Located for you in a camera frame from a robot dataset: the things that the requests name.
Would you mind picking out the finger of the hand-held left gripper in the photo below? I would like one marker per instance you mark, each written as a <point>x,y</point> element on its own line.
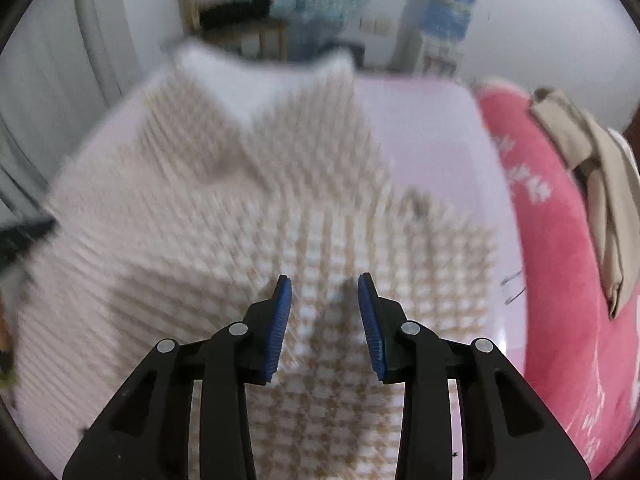
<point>25,240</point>

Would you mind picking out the beige white checkered blanket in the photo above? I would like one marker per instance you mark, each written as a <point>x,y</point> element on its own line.
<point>200,210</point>

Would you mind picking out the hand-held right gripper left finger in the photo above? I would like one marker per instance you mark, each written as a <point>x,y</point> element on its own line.
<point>277,330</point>

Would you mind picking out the wall socket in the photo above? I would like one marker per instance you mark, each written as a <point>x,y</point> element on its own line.
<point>376,26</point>

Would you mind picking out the glossy pink mat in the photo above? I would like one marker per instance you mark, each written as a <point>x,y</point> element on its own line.
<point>425,125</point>

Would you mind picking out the beige clothes pile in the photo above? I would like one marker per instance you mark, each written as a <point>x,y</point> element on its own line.
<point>600,185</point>

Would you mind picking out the white water dispenser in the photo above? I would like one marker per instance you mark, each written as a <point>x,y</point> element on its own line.
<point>415,45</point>

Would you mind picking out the black bag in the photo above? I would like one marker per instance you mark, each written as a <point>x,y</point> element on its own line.
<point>235,10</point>

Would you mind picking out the wooden chair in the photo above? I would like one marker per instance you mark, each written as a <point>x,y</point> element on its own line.
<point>190,5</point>

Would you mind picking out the white curtain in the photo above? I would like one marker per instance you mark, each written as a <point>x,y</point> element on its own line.
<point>60,50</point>

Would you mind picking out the pink floral blanket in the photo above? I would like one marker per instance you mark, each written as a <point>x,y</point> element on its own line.
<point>550,260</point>

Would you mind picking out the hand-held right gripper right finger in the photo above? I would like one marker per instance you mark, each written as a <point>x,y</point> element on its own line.
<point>370,330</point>

